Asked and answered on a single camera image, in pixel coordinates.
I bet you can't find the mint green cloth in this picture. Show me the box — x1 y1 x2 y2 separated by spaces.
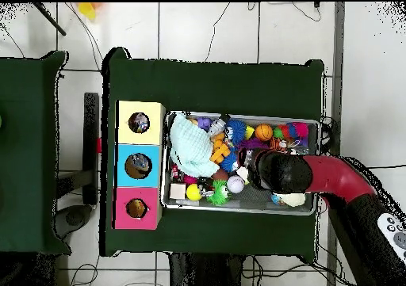
169 111 220 179

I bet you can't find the clear plastic packet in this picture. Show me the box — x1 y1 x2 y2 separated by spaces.
129 155 151 177

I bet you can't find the multicolour cartoon print cloth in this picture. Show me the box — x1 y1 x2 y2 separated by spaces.
129 113 150 133

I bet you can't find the shallow clear mesh bin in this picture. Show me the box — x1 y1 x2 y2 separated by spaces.
161 111 320 217

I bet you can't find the wooden box with three holes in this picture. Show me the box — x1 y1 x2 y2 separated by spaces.
113 100 166 231

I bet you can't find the orange plastic toy brick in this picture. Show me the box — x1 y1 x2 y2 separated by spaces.
210 133 232 166

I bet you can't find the yellow ball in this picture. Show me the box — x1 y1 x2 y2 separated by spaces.
186 184 203 202

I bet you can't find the green spiky ball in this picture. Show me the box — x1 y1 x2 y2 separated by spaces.
209 180 230 208

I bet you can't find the white toy baseball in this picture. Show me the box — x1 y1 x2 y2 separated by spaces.
227 174 245 194

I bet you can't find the small wooden cube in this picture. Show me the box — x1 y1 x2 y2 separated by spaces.
170 182 188 200

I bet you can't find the orange toy basketball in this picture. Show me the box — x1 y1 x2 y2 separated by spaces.
255 124 274 143

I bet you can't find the pink spiky ball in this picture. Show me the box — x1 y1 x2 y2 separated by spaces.
291 122 311 140

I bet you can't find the cream yellow cloth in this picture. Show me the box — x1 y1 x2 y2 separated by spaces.
278 193 308 208

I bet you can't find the black chair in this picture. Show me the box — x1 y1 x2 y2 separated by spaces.
56 92 102 239

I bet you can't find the grey metal beam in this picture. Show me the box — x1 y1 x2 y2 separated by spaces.
325 2 347 286

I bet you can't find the green cloth side table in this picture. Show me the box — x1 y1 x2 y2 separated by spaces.
0 50 70 255

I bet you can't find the yellow floor object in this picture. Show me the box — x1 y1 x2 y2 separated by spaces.
77 2 99 21

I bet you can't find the black rod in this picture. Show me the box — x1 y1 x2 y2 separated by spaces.
31 2 67 36

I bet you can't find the black cable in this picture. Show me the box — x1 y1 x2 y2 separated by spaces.
319 116 406 173
204 2 232 63

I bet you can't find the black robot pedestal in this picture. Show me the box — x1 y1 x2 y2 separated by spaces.
167 253 250 286

